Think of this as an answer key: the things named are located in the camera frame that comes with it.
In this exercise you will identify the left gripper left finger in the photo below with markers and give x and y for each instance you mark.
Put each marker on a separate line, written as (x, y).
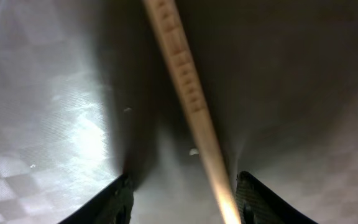
(113, 205)

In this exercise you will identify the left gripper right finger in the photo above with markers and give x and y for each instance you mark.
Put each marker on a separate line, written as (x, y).
(257, 204)

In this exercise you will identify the wooden chopstick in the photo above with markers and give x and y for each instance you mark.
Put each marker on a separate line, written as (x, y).
(170, 34)

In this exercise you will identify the dark brown serving tray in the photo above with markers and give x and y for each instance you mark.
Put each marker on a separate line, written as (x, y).
(85, 96)

